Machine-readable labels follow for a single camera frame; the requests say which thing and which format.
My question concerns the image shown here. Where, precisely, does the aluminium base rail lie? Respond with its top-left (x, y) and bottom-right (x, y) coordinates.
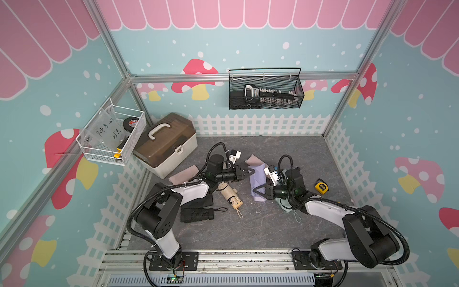
top-left (93, 249), bottom-right (402, 287)

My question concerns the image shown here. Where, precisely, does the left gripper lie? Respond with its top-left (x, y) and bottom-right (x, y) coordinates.
top-left (216, 165), bottom-right (255, 182)

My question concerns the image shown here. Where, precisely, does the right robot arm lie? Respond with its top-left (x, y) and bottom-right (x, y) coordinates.
top-left (253, 166), bottom-right (410, 269)

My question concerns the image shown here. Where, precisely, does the socket set in basket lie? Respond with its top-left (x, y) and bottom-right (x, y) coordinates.
top-left (243, 84), bottom-right (298, 107)

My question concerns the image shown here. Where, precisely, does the brown white tool box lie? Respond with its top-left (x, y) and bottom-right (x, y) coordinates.
top-left (133, 112), bottom-right (198, 179)

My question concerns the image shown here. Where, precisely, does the purple sleeved umbrella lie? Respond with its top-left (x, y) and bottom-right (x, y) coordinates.
top-left (249, 166), bottom-right (267, 202)

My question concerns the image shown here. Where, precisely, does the light pink umbrella sleeve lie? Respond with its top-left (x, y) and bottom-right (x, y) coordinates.
top-left (169, 165), bottom-right (199, 185)

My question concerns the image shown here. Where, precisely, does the clear plastic wall bin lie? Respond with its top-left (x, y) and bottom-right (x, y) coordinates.
top-left (76, 98), bottom-right (147, 166)

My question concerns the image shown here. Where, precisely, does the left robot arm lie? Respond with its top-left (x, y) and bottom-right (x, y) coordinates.
top-left (126, 151), bottom-right (255, 270)

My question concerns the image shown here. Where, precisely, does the beige umbrella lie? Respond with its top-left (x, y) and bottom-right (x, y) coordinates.
top-left (217, 182), bottom-right (243, 219)

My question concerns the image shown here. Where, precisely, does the black umbrella sleeve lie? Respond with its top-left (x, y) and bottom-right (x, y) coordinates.
top-left (181, 194), bottom-right (213, 209)

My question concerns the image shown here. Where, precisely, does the mint sleeved umbrella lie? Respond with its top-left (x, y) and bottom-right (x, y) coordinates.
top-left (275, 199), bottom-right (302, 223)

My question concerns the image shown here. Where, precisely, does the yellow black utility knife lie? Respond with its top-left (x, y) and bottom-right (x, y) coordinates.
top-left (114, 137), bottom-right (128, 160)

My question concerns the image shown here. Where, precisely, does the black umbrella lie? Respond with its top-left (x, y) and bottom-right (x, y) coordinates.
top-left (180, 207), bottom-right (228, 224)

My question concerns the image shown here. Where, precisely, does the yellow tape measure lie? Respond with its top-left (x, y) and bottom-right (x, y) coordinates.
top-left (314, 179), bottom-right (329, 195)

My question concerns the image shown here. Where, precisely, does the black wire wall basket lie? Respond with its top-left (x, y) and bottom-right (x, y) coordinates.
top-left (228, 68), bottom-right (304, 110)

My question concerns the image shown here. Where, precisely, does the pink sleeved umbrella rear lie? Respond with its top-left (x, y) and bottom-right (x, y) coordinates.
top-left (245, 154), bottom-right (267, 167)

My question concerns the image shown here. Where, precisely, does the black tape roll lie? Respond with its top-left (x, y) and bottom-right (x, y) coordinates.
top-left (123, 117), bottom-right (139, 133)

